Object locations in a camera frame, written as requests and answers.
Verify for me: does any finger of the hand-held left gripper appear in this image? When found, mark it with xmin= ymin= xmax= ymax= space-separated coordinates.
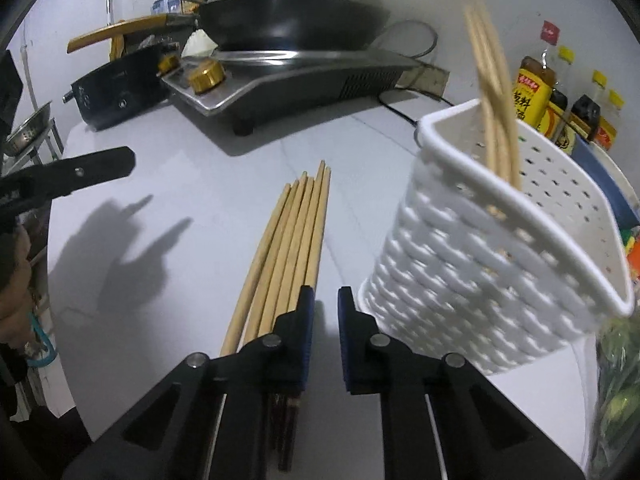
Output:
xmin=0 ymin=146 xmax=137 ymax=217

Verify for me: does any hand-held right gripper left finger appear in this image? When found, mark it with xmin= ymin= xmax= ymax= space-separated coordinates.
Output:
xmin=60 ymin=285 xmax=317 ymax=480

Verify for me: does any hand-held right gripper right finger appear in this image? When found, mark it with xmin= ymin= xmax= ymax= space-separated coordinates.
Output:
xmin=337 ymin=286 xmax=587 ymax=480

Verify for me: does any bunch of wooden chopsticks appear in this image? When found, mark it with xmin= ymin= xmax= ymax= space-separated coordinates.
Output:
xmin=220 ymin=160 xmax=332 ymax=471

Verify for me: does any white plastic basket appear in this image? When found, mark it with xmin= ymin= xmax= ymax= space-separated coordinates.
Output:
xmin=357 ymin=99 xmax=636 ymax=376

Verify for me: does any dark-tipped wooden chopstick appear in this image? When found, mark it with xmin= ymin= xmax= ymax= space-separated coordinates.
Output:
xmin=464 ymin=5 xmax=504 ymax=176
xmin=474 ymin=7 xmax=514 ymax=183
xmin=453 ymin=0 xmax=524 ymax=191

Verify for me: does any person's left hand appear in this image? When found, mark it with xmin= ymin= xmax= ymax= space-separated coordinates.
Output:
xmin=0 ymin=225 xmax=37 ymax=358

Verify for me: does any metal rack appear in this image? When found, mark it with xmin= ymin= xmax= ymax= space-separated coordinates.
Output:
xmin=0 ymin=116 xmax=67 ymax=173

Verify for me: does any steel colander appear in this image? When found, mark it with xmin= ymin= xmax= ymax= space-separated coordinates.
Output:
xmin=4 ymin=101 xmax=54 ymax=157

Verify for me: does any black electric pot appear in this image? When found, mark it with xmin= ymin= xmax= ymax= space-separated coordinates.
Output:
xmin=63 ymin=42 xmax=173 ymax=132

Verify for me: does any white crumpled cloth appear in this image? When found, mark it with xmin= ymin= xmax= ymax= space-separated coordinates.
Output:
xmin=181 ymin=30 xmax=219 ymax=58

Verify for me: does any steel stove with gold knobs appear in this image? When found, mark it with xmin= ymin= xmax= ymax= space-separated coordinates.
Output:
xmin=159 ymin=49 xmax=420 ymax=137

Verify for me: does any wooden block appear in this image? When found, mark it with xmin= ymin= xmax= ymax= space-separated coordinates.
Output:
xmin=400 ymin=62 xmax=448 ymax=97

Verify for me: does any clear plastic bag of vegetables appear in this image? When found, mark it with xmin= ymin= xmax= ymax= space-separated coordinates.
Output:
xmin=586 ymin=305 xmax=640 ymax=480

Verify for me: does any blue ribbed bowl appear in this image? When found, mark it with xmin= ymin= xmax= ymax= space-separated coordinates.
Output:
xmin=572 ymin=136 xmax=632 ymax=221

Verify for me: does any yellow-capped dark sauce bottle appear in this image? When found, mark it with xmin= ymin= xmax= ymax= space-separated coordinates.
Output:
xmin=547 ymin=46 xmax=576 ymax=156

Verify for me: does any red-capped cooking wine bottle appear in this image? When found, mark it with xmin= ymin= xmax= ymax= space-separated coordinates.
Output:
xmin=514 ymin=20 xmax=563 ymax=131

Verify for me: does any yellow-capped soy sauce bottle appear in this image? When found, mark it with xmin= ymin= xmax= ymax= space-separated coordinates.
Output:
xmin=570 ymin=70 xmax=608 ymax=143

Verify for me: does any yellow-capped orange-label bottle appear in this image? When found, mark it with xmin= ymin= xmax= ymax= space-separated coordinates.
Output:
xmin=595 ymin=91 xmax=626 ymax=153

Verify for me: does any teal cord loop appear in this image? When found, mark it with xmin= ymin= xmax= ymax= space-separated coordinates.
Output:
xmin=24 ymin=312 xmax=57 ymax=367

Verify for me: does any black power cable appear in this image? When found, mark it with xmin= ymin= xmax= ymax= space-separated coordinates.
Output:
xmin=370 ymin=20 xmax=439 ymax=127

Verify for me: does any black wok with wooden handle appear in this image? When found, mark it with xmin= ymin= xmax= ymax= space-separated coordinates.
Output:
xmin=66 ymin=0 xmax=392 ymax=54

